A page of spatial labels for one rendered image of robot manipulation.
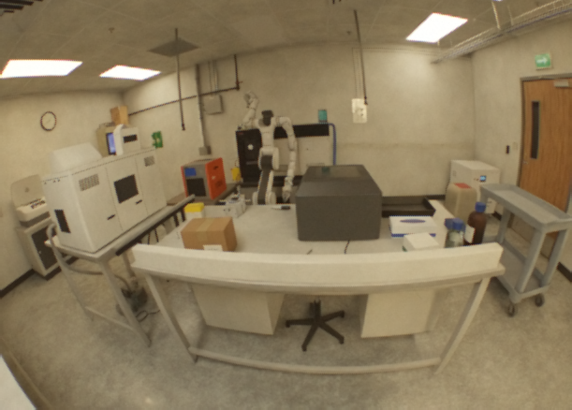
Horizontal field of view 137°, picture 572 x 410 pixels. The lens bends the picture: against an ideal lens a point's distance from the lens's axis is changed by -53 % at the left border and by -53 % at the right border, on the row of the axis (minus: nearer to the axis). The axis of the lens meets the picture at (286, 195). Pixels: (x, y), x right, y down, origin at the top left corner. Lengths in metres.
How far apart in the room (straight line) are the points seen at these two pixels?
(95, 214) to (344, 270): 1.45
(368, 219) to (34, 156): 4.66
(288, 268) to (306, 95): 3.45
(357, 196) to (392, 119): 3.17
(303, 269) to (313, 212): 0.34
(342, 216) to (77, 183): 1.50
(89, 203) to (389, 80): 4.18
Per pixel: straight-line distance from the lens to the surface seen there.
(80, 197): 1.60
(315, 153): 2.94
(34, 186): 4.47
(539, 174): 3.68
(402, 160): 4.30
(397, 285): 0.96
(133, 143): 1.92
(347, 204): 1.12
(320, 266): 0.88
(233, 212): 1.59
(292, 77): 4.14
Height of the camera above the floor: 1.49
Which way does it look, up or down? 18 degrees down
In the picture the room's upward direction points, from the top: 5 degrees counter-clockwise
